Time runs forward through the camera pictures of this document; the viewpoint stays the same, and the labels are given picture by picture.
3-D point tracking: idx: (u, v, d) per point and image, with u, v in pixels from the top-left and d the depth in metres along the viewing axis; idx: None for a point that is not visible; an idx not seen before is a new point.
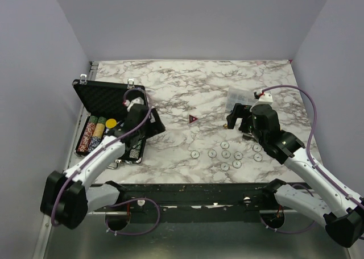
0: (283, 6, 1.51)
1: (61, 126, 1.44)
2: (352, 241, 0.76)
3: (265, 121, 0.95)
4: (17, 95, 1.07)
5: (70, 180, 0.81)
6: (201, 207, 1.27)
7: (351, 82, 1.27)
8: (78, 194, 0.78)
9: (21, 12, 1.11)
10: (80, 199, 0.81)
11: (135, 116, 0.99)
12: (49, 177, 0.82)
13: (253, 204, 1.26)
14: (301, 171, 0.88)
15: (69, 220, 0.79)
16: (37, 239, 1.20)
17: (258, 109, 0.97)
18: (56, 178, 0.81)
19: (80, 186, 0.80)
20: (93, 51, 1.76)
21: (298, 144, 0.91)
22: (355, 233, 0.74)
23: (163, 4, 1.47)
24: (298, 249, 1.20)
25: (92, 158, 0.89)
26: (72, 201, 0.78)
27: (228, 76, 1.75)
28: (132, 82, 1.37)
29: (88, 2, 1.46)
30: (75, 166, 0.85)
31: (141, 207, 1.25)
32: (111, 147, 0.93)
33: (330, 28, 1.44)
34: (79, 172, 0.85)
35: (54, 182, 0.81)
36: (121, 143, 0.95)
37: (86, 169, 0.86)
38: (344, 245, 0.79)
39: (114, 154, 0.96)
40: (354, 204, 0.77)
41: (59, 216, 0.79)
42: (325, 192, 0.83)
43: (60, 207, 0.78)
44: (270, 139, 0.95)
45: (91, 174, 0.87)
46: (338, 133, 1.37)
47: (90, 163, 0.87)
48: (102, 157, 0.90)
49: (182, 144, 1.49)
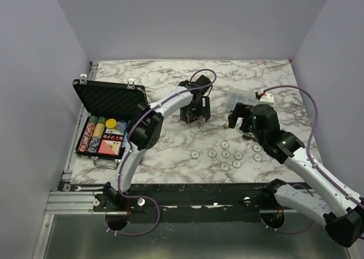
0: (282, 7, 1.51)
1: (61, 126, 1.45)
2: (351, 239, 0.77)
3: (264, 122, 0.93)
4: (16, 96, 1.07)
5: (152, 109, 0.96)
6: (201, 207, 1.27)
7: (351, 82, 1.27)
8: (158, 122, 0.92)
9: (21, 12, 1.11)
10: (157, 129, 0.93)
11: (202, 80, 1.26)
12: (137, 104, 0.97)
13: (254, 204, 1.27)
14: (301, 170, 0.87)
15: (142, 143, 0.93)
16: (37, 239, 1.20)
17: (258, 109, 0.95)
18: (142, 106, 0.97)
19: (160, 115, 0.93)
20: (93, 51, 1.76)
21: (298, 144, 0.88)
22: (355, 231, 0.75)
23: (163, 4, 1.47)
24: (298, 249, 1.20)
25: (169, 99, 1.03)
26: (151, 128, 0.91)
27: (228, 76, 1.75)
28: (132, 82, 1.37)
29: (88, 2, 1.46)
30: (157, 102, 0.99)
31: (141, 207, 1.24)
32: (183, 95, 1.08)
33: (330, 28, 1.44)
34: (160, 107, 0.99)
35: (140, 109, 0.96)
36: (190, 94, 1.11)
37: (165, 105, 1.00)
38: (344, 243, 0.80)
39: (182, 102, 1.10)
40: (354, 203, 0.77)
41: (136, 136, 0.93)
42: (325, 192, 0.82)
43: (139, 130, 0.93)
44: (270, 139, 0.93)
45: (166, 112, 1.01)
46: (338, 133, 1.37)
47: (168, 103, 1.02)
48: (176, 100, 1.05)
49: (182, 144, 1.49)
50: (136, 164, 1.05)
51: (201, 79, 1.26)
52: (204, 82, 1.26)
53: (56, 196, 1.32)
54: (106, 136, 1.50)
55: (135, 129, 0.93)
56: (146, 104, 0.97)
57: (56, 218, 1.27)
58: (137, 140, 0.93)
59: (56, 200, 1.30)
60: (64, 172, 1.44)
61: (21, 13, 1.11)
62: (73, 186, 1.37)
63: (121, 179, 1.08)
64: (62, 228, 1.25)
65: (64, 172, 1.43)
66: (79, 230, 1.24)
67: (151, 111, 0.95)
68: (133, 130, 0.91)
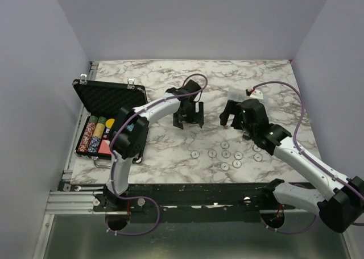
0: (282, 6, 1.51)
1: (61, 126, 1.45)
2: (343, 221, 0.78)
3: (253, 115, 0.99)
4: (16, 96, 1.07)
5: (137, 114, 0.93)
6: (201, 207, 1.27)
7: (351, 82, 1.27)
8: (143, 126, 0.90)
9: (20, 12, 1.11)
10: (141, 134, 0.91)
11: (191, 87, 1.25)
12: (121, 109, 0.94)
13: (254, 204, 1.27)
14: (289, 158, 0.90)
15: (125, 150, 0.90)
16: (37, 239, 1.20)
17: (247, 103, 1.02)
18: (126, 111, 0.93)
19: (144, 120, 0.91)
20: (93, 51, 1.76)
21: (285, 134, 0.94)
22: (344, 212, 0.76)
23: (163, 4, 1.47)
24: (298, 249, 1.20)
25: (155, 104, 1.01)
26: (135, 133, 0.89)
27: (228, 76, 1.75)
28: (132, 82, 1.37)
29: (88, 2, 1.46)
30: (143, 106, 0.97)
31: (141, 207, 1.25)
32: (170, 101, 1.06)
33: (330, 28, 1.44)
34: (145, 111, 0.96)
35: (124, 115, 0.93)
36: (177, 100, 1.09)
37: (151, 110, 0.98)
38: (339, 228, 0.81)
39: (169, 109, 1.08)
40: (340, 184, 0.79)
41: (119, 142, 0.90)
42: (313, 176, 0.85)
43: (122, 136, 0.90)
44: (259, 131, 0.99)
45: (152, 117, 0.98)
46: (338, 133, 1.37)
47: (154, 108, 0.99)
48: (162, 105, 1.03)
49: (182, 144, 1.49)
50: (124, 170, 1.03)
51: (190, 84, 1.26)
52: (192, 88, 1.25)
53: (56, 195, 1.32)
54: (106, 136, 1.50)
55: (118, 136, 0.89)
56: (130, 108, 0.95)
57: (56, 218, 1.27)
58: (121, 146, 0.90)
59: (56, 200, 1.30)
60: (64, 172, 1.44)
61: (21, 13, 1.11)
62: (73, 186, 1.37)
63: (115, 183, 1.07)
64: (62, 228, 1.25)
65: (64, 172, 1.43)
66: (79, 230, 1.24)
67: (135, 116, 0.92)
68: (116, 137, 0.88)
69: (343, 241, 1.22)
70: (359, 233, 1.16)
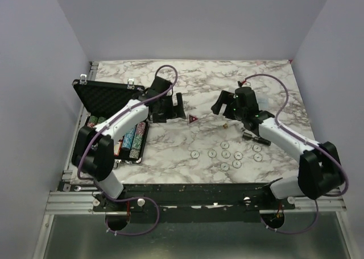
0: (282, 7, 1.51)
1: (61, 126, 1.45)
2: (315, 183, 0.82)
3: (244, 100, 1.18)
4: (16, 96, 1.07)
5: (99, 133, 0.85)
6: (201, 207, 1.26)
7: (351, 82, 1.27)
8: (108, 146, 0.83)
9: (20, 12, 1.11)
10: (108, 154, 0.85)
11: (158, 86, 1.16)
12: (80, 130, 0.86)
13: (254, 204, 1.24)
14: (271, 134, 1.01)
15: (95, 173, 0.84)
16: (37, 239, 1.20)
17: (240, 90, 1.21)
18: (86, 130, 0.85)
19: (108, 138, 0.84)
20: (93, 51, 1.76)
21: (270, 117, 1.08)
22: (313, 168, 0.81)
23: (162, 4, 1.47)
24: (298, 249, 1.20)
25: (119, 117, 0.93)
26: (100, 155, 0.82)
27: (228, 76, 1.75)
28: (132, 82, 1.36)
29: (87, 2, 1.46)
30: (104, 122, 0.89)
31: (141, 207, 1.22)
32: (136, 110, 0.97)
33: (330, 28, 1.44)
34: (108, 128, 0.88)
35: (85, 135, 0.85)
36: (144, 107, 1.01)
37: (114, 125, 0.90)
38: (315, 194, 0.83)
39: (137, 117, 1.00)
40: (311, 146, 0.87)
41: (86, 167, 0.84)
42: (289, 145, 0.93)
43: (88, 159, 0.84)
44: (248, 115, 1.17)
45: (118, 131, 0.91)
46: (338, 133, 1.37)
47: (118, 121, 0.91)
48: (127, 116, 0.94)
49: (182, 144, 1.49)
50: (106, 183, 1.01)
51: (156, 82, 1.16)
52: (160, 85, 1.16)
53: (56, 196, 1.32)
54: None
55: (83, 161, 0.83)
56: (90, 128, 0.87)
57: (56, 218, 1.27)
58: (90, 170, 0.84)
59: (56, 200, 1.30)
60: (64, 172, 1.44)
61: (21, 13, 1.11)
62: (73, 186, 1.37)
63: (104, 191, 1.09)
64: (62, 228, 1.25)
65: (64, 172, 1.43)
66: (79, 230, 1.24)
67: (98, 136, 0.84)
68: (82, 163, 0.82)
69: (343, 241, 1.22)
70: (359, 233, 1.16)
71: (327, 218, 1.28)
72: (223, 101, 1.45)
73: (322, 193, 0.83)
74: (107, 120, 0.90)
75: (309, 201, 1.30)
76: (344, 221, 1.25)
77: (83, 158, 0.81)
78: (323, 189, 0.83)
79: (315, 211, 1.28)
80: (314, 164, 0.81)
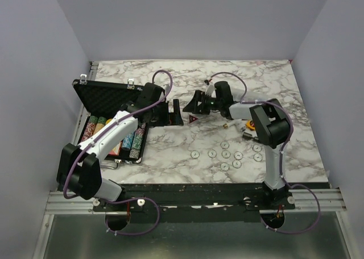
0: (282, 7, 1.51)
1: (61, 126, 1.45)
2: (264, 127, 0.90)
3: (220, 91, 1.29)
4: (16, 96, 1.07)
5: (83, 152, 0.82)
6: (201, 207, 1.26)
7: (351, 82, 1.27)
8: (93, 164, 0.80)
9: (20, 12, 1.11)
10: (94, 171, 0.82)
11: (148, 94, 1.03)
12: (63, 148, 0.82)
13: (254, 204, 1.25)
14: (237, 111, 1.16)
15: (83, 191, 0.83)
16: (37, 239, 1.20)
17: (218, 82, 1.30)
18: (69, 149, 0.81)
19: (93, 157, 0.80)
20: (93, 51, 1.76)
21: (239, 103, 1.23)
22: (259, 116, 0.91)
23: (162, 4, 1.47)
24: (298, 249, 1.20)
25: (104, 132, 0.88)
26: (87, 174, 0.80)
27: (228, 76, 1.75)
28: (132, 82, 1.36)
29: (87, 2, 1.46)
30: (90, 140, 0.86)
31: (141, 207, 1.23)
32: (124, 123, 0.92)
33: (330, 28, 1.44)
34: (93, 145, 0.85)
35: (68, 154, 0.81)
36: (133, 118, 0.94)
37: (99, 142, 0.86)
38: (268, 139, 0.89)
39: (127, 129, 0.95)
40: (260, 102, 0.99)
41: (73, 186, 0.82)
42: None
43: (74, 178, 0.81)
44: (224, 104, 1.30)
45: (104, 147, 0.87)
46: (338, 133, 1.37)
47: (103, 137, 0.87)
48: (114, 130, 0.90)
49: (182, 144, 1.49)
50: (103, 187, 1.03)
51: (146, 90, 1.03)
52: (151, 92, 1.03)
53: (56, 196, 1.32)
54: None
55: (69, 180, 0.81)
56: (74, 146, 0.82)
57: (56, 218, 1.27)
58: (77, 188, 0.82)
59: (56, 200, 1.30)
60: None
61: (20, 13, 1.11)
62: None
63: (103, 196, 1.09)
64: (62, 228, 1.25)
65: None
66: (79, 230, 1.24)
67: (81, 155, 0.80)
68: (67, 183, 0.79)
69: (343, 242, 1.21)
70: (359, 233, 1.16)
71: (327, 218, 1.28)
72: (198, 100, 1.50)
73: (274, 138, 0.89)
74: (92, 137, 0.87)
75: (309, 201, 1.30)
76: (344, 221, 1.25)
77: (68, 179, 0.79)
78: (274, 133, 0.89)
79: (315, 211, 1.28)
80: (259, 112, 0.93)
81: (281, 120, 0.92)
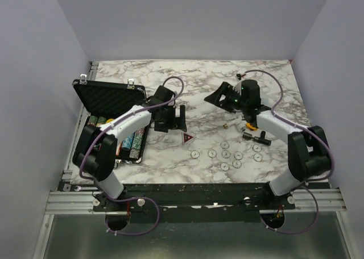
0: (282, 7, 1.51)
1: (61, 126, 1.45)
2: (303, 163, 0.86)
3: (248, 92, 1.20)
4: (16, 96, 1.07)
5: (103, 132, 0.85)
6: (201, 207, 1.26)
7: (351, 81, 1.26)
8: (111, 145, 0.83)
9: (20, 12, 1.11)
10: (111, 153, 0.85)
11: (161, 94, 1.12)
12: (85, 128, 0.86)
13: (254, 204, 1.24)
14: (266, 122, 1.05)
15: (96, 174, 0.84)
16: (37, 239, 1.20)
17: (246, 82, 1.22)
18: (90, 129, 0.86)
19: (112, 138, 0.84)
20: (94, 51, 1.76)
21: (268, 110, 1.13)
22: (301, 151, 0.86)
23: (162, 4, 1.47)
24: (298, 249, 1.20)
25: (123, 118, 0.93)
26: (104, 154, 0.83)
27: (228, 75, 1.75)
28: (132, 82, 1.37)
29: (88, 2, 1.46)
30: (109, 122, 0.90)
31: (141, 207, 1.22)
32: (140, 115, 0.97)
33: (330, 28, 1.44)
34: (112, 128, 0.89)
35: (89, 134, 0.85)
36: (148, 113, 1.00)
37: (118, 126, 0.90)
38: (303, 174, 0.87)
39: (140, 121, 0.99)
40: (300, 129, 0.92)
41: (88, 167, 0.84)
42: (280, 130, 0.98)
43: (90, 159, 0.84)
44: (249, 107, 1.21)
45: (121, 133, 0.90)
46: (338, 133, 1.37)
47: (122, 122, 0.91)
48: (131, 120, 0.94)
49: (182, 144, 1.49)
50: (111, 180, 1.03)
51: (158, 91, 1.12)
52: (163, 94, 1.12)
53: (56, 196, 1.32)
54: None
55: (86, 160, 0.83)
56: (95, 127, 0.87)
57: (56, 218, 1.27)
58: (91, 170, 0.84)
59: (56, 200, 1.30)
60: (64, 172, 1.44)
61: (20, 13, 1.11)
62: (73, 186, 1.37)
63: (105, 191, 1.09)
64: (62, 228, 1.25)
65: (64, 172, 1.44)
66: (79, 230, 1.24)
67: (101, 135, 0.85)
68: (84, 162, 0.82)
69: (343, 242, 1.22)
70: (359, 233, 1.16)
71: (327, 218, 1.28)
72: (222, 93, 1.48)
73: (310, 174, 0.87)
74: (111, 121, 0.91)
75: (309, 201, 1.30)
76: (344, 221, 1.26)
77: (85, 157, 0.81)
78: (312, 170, 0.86)
79: (315, 210, 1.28)
80: (301, 145, 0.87)
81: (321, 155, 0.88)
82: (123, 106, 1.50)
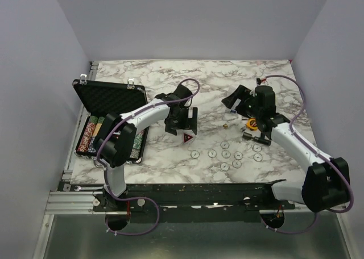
0: (282, 7, 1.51)
1: (61, 126, 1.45)
2: (321, 197, 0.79)
3: (262, 99, 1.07)
4: (16, 96, 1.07)
5: (124, 120, 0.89)
6: (201, 207, 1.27)
7: (351, 81, 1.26)
8: (131, 133, 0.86)
9: (20, 11, 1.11)
10: (129, 141, 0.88)
11: (180, 91, 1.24)
12: (107, 115, 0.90)
13: (253, 204, 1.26)
14: (283, 138, 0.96)
15: (113, 159, 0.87)
16: (37, 239, 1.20)
17: (261, 87, 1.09)
18: (112, 116, 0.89)
19: (132, 126, 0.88)
20: (94, 51, 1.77)
21: (285, 122, 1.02)
22: (319, 185, 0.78)
23: (162, 4, 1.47)
24: (298, 249, 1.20)
25: (143, 110, 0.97)
26: (123, 141, 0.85)
27: (228, 76, 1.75)
28: (132, 82, 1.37)
29: (88, 2, 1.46)
30: (129, 112, 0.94)
31: (141, 207, 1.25)
32: (158, 107, 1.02)
33: (330, 27, 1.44)
34: (132, 117, 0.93)
35: (111, 120, 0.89)
36: (166, 107, 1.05)
37: (138, 116, 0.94)
38: (318, 207, 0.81)
39: (158, 115, 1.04)
40: (321, 159, 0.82)
41: (106, 151, 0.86)
42: (299, 154, 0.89)
43: (108, 145, 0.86)
44: (263, 115, 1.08)
45: (140, 123, 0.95)
46: (338, 133, 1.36)
47: (142, 113, 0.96)
48: (151, 112, 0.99)
49: (182, 144, 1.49)
50: (119, 175, 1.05)
51: (178, 89, 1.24)
52: (182, 91, 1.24)
53: (56, 196, 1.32)
54: None
55: (104, 145, 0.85)
56: (116, 114, 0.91)
57: (56, 218, 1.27)
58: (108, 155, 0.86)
59: (56, 200, 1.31)
60: (64, 172, 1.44)
61: (20, 12, 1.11)
62: (73, 186, 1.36)
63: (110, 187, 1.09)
64: (62, 228, 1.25)
65: (64, 172, 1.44)
66: (79, 230, 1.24)
67: (123, 122, 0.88)
68: (102, 146, 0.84)
69: (343, 242, 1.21)
70: (360, 233, 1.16)
71: (327, 218, 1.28)
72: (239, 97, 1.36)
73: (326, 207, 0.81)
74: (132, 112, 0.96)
75: None
76: (344, 221, 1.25)
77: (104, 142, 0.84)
78: (330, 204, 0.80)
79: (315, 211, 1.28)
80: (322, 179, 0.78)
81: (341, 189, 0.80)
82: (123, 107, 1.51)
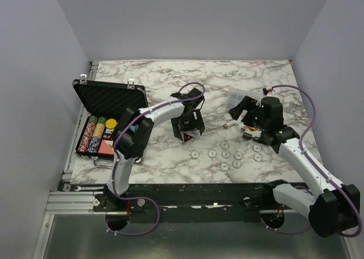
0: (282, 8, 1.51)
1: (61, 126, 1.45)
2: (329, 225, 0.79)
3: (269, 111, 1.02)
4: (16, 96, 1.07)
5: (142, 115, 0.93)
6: (201, 207, 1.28)
7: (351, 81, 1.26)
8: (148, 127, 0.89)
9: (20, 11, 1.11)
10: (145, 135, 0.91)
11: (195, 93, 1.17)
12: (126, 109, 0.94)
13: (254, 204, 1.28)
14: (291, 156, 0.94)
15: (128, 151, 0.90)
16: (37, 239, 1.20)
17: (267, 100, 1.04)
18: (131, 111, 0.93)
19: (149, 121, 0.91)
20: (94, 51, 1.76)
21: (294, 136, 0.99)
22: (329, 214, 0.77)
23: (162, 4, 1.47)
24: (297, 249, 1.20)
25: (160, 107, 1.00)
26: (139, 134, 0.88)
27: (228, 75, 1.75)
28: (132, 82, 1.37)
29: (88, 2, 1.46)
30: (148, 108, 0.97)
31: (141, 207, 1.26)
32: (174, 105, 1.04)
33: (330, 27, 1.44)
34: (149, 112, 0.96)
35: (129, 114, 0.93)
36: (182, 105, 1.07)
37: (155, 112, 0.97)
38: (325, 232, 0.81)
39: (174, 112, 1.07)
40: (333, 186, 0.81)
41: (122, 143, 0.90)
42: (309, 175, 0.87)
43: (125, 137, 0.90)
44: (269, 128, 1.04)
45: (157, 118, 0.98)
46: (338, 133, 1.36)
47: (158, 110, 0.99)
48: (168, 109, 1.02)
49: (182, 144, 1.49)
50: (127, 172, 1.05)
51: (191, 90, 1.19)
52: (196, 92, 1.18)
53: (56, 196, 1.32)
54: (106, 136, 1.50)
55: (121, 137, 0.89)
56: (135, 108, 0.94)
57: (56, 218, 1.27)
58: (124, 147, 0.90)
59: (56, 200, 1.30)
60: (64, 172, 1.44)
61: (20, 12, 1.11)
62: (73, 186, 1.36)
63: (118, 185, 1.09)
64: (62, 228, 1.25)
65: (64, 172, 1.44)
66: (79, 230, 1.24)
67: (140, 117, 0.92)
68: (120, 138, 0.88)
69: (343, 242, 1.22)
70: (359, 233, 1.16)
71: None
72: (244, 107, 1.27)
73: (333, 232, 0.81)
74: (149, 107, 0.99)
75: None
76: None
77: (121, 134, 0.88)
78: (337, 229, 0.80)
79: None
80: (332, 210, 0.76)
81: (350, 218, 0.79)
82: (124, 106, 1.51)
